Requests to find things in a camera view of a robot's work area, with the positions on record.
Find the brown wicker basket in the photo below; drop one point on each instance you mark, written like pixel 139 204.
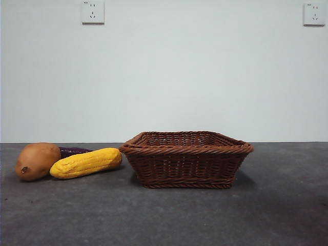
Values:
pixel 184 164

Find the yellow corn cob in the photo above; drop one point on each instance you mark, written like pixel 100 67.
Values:
pixel 87 162

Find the purple eggplant with green stem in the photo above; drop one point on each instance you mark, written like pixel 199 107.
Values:
pixel 73 151

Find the brown potato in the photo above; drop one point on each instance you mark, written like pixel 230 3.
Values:
pixel 36 161

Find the white wall socket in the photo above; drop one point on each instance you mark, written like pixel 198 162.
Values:
pixel 312 15
pixel 93 12

